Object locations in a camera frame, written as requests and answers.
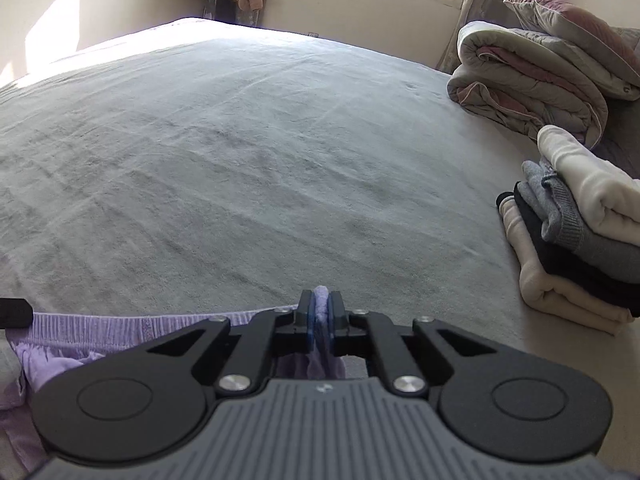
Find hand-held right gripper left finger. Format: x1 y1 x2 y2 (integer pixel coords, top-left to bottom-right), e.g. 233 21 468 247
125 290 317 396

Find grey pink pillow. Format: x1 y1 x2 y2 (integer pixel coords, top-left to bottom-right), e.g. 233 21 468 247
502 0 640 103

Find lilac pants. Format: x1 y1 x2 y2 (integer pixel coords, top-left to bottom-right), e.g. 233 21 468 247
0 285 347 480

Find grey bed cover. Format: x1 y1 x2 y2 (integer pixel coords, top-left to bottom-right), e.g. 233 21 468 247
0 16 640 480

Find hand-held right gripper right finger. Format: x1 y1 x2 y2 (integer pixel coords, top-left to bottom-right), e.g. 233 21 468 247
325 290 506 396

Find folded black garment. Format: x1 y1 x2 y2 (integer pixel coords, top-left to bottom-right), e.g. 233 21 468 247
496 191 640 318

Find folded grey pink quilt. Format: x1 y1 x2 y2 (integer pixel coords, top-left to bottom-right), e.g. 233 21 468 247
446 21 640 148

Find folded grey sweater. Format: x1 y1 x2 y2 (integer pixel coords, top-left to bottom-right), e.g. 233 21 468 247
522 159 640 273

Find folded white garment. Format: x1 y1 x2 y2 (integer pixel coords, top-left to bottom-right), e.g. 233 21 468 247
537 125 640 248

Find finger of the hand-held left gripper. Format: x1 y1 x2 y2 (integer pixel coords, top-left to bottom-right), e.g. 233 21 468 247
0 298 34 331

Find folded beige garment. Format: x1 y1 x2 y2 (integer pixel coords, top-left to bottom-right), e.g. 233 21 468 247
501 200 635 336

